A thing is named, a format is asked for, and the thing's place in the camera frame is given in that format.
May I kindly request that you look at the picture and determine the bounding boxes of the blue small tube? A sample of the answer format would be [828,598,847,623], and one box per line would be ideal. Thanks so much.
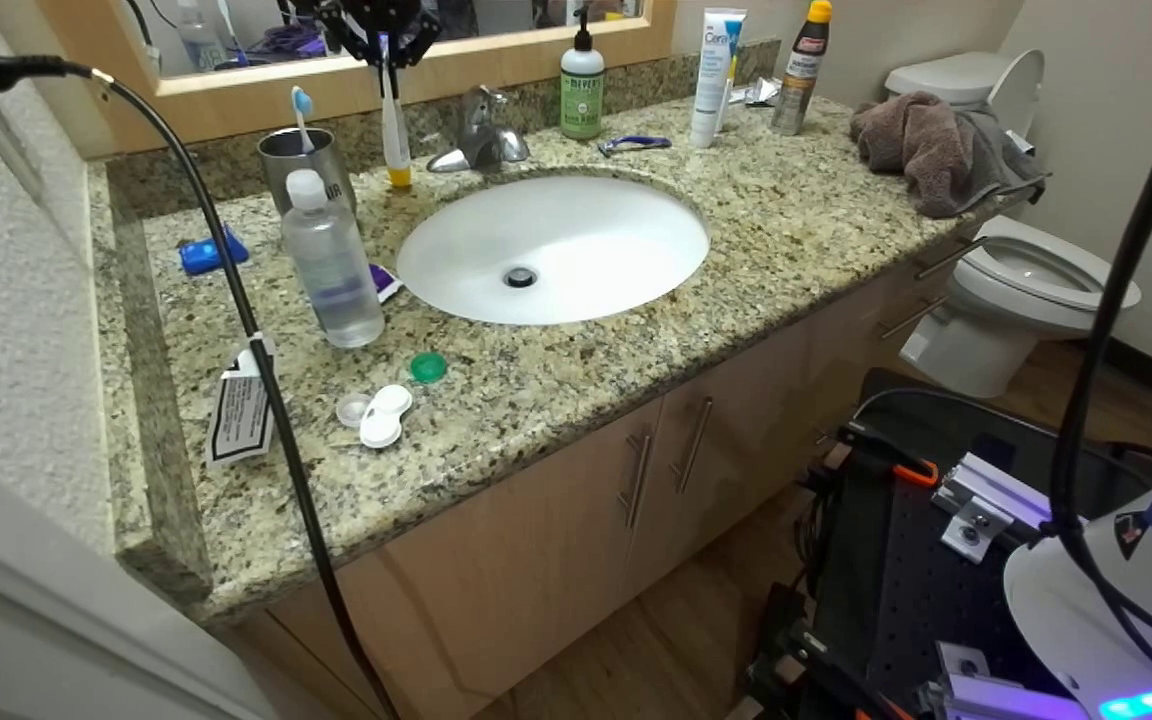
[174,237,249,275]

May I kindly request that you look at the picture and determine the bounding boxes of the wood framed mirror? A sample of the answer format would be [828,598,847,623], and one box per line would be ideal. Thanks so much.
[30,0,678,159]

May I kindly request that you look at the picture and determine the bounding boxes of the white oval sink basin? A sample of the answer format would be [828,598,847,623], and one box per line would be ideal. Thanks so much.
[395,170,710,322]

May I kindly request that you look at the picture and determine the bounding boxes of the chrome faucet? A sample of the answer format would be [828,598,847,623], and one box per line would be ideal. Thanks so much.
[427,85,532,170]

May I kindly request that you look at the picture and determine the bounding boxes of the white blue toothbrush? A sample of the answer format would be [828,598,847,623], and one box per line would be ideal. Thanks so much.
[286,85,315,156]

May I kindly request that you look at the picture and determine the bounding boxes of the green lens case cap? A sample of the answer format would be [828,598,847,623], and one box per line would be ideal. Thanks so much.
[409,350,449,384]

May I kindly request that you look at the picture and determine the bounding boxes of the white toilet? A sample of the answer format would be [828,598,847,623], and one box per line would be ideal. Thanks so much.
[885,46,1110,400]

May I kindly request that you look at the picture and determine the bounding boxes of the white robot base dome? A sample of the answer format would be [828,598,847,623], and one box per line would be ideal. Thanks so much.
[1004,486,1152,720]

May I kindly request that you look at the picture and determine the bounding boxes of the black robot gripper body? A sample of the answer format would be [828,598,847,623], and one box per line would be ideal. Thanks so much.
[315,0,441,54]

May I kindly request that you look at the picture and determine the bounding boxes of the purple toothpaste tube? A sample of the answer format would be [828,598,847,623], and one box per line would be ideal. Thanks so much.
[369,262,405,304]

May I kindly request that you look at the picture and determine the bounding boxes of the grey cup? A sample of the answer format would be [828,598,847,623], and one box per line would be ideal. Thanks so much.
[255,129,354,210]

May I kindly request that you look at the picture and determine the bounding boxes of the black robot cart base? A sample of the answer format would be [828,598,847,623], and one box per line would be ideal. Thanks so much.
[743,384,1152,720]

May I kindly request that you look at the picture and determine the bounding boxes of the black power cable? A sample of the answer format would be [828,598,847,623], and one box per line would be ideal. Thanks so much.
[0,46,405,720]

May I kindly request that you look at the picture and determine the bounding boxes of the blue razor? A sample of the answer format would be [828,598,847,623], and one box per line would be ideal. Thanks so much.
[597,130,673,159]

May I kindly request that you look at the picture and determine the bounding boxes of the white blue cream tube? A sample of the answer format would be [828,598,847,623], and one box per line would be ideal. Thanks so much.
[693,8,747,146]

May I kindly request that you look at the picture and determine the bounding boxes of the wooden vanity cabinet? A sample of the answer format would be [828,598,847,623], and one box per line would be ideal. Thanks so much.
[230,240,963,720]

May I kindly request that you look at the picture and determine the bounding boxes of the green soap pump bottle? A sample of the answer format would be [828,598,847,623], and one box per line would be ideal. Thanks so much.
[559,8,607,138]

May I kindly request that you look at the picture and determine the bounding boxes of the white tube with yellow lid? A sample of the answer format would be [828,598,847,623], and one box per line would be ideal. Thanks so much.
[377,31,411,192]

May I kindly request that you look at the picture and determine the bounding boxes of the clear plastic bottle white cap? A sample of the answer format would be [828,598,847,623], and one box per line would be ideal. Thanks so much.
[281,169,384,348]

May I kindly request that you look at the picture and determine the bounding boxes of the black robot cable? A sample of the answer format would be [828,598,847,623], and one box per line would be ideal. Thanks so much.
[1046,24,1152,714]

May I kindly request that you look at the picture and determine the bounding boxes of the spray can orange cap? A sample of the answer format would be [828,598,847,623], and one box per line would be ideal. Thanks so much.
[772,0,830,137]

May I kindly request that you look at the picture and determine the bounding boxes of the brown grey towel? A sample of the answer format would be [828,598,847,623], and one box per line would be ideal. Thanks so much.
[847,90,1044,219]

